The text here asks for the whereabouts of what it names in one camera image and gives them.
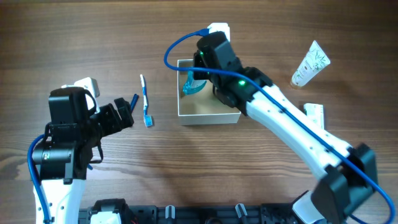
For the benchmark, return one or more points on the green white soap bar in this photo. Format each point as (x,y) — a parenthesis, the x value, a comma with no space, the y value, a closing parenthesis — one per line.
(316,113)

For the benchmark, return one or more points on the blue white toothbrush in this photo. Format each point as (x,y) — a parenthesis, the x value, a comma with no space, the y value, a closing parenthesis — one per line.
(148,121)

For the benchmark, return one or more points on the white lotion tube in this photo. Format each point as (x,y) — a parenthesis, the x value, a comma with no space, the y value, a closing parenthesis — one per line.
(314,61)

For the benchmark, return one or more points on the white cardboard box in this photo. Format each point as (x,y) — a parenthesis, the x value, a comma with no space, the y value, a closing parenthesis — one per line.
(202,107)

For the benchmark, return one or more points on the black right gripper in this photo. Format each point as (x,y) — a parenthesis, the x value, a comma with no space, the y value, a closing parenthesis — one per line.
(199,69)

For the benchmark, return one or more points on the blue disposable razor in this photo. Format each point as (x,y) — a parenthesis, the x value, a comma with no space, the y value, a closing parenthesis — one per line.
(133,102)

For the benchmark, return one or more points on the blue mouthwash bottle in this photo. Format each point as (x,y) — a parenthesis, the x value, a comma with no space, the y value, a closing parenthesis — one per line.
(192,86)

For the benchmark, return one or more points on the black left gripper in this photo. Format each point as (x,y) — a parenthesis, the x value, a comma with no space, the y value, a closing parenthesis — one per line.
(111,115)

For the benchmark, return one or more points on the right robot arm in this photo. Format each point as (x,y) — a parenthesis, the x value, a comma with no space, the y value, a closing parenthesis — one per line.
(340,190)

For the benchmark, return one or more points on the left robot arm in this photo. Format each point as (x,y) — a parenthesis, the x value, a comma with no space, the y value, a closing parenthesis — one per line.
(58,159)

